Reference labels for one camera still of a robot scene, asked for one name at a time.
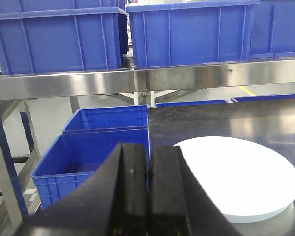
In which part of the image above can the blue lower bin right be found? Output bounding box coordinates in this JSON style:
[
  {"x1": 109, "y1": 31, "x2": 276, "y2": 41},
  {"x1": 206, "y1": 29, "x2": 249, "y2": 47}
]
[{"x1": 231, "y1": 94, "x2": 295, "y2": 103}]

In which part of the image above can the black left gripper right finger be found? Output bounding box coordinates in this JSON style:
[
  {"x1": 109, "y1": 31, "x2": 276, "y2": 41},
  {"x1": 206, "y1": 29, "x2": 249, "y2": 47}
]
[{"x1": 149, "y1": 145, "x2": 240, "y2": 236}]

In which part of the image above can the blue floor bin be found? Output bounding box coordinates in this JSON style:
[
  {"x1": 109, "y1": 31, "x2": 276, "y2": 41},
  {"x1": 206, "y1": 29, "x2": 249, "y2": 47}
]
[
  {"x1": 62, "y1": 105, "x2": 149, "y2": 134},
  {"x1": 31, "y1": 128, "x2": 150, "y2": 209}
]

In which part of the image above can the blue floor bin near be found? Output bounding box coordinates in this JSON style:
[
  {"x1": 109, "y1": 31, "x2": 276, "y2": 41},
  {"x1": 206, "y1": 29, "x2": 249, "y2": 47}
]
[{"x1": 31, "y1": 128, "x2": 150, "y2": 209}]

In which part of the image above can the blue bin upper shelf right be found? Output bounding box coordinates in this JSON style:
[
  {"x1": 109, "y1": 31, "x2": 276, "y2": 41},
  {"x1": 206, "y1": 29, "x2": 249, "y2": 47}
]
[{"x1": 249, "y1": 0, "x2": 295, "y2": 59}]

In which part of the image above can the blue bin upper shelf left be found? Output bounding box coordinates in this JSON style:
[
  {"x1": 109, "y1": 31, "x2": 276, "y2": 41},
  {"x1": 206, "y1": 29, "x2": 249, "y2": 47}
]
[{"x1": 0, "y1": 7, "x2": 125, "y2": 75}]

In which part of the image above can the stainless steel shelf rack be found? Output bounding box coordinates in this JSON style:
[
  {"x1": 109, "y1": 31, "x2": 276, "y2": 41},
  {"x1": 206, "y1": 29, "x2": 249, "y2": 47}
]
[{"x1": 0, "y1": 56, "x2": 295, "y2": 236}]

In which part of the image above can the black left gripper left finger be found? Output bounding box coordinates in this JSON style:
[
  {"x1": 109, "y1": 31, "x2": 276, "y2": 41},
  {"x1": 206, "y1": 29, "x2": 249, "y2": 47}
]
[{"x1": 14, "y1": 143, "x2": 148, "y2": 236}]

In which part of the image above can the white round plate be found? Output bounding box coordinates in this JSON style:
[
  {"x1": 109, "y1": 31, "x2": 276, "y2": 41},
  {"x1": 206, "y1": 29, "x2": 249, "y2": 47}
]
[{"x1": 176, "y1": 136, "x2": 295, "y2": 223}]

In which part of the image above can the blue bin shelf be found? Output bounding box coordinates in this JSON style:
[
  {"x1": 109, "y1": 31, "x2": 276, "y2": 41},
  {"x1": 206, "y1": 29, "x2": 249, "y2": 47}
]
[
  {"x1": 126, "y1": 0, "x2": 260, "y2": 68},
  {"x1": 249, "y1": 0, "x2": 295, "y2": 59},
  {"x1": 0, "y1": 7, "x2": 125, "y2": 75}
]

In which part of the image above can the blue lower bin middle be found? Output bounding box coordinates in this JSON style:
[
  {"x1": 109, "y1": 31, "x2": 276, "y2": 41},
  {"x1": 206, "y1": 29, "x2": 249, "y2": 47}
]
[{"x1": 155, "y1": 99, "x2": 228, "y2": 108}]

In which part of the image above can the blue bin upper shelf middle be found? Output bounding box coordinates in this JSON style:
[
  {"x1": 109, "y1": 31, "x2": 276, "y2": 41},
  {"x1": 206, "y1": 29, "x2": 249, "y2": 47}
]
[{"x1": 126, "y1": 0, "x2": 260, "y2": 68}]

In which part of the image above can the blue floor bin far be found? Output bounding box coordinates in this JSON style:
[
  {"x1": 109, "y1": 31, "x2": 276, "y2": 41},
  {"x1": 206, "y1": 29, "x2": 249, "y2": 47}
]
[{"x1": 62, "y1": 105, "x2": 149, "y2": 134}]

